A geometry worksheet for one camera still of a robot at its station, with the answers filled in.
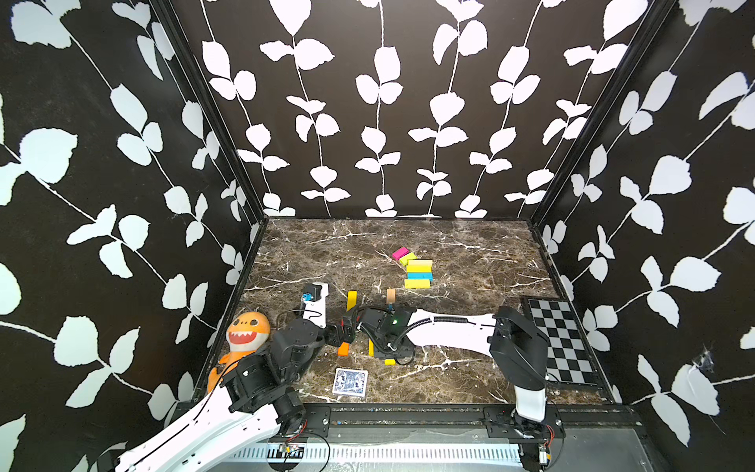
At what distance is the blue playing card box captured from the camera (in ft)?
2.61

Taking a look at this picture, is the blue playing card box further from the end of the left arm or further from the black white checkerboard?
the black white checkerboard

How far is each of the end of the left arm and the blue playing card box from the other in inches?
9.6

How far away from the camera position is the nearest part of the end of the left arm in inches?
23.8

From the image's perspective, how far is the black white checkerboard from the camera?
0.82m

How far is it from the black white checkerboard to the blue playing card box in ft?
1.67
